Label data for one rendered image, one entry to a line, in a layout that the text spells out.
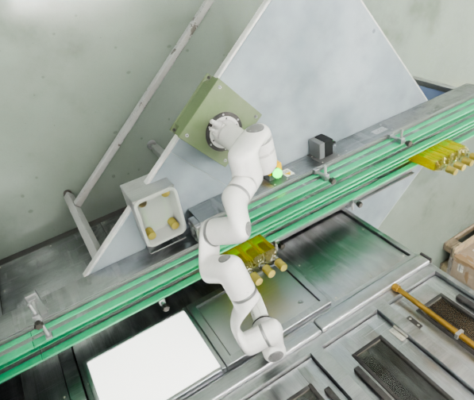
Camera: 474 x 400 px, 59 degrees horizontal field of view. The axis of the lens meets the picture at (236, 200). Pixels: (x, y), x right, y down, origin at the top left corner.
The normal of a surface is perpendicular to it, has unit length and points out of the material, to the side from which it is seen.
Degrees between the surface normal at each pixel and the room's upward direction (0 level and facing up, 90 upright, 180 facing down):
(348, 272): 90
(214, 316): 90
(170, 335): 90
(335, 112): 0
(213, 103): 1
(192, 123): 1
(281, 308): 90
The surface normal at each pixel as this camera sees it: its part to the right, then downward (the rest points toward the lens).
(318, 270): -0.14, -0.82
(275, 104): 0.51, 0.43
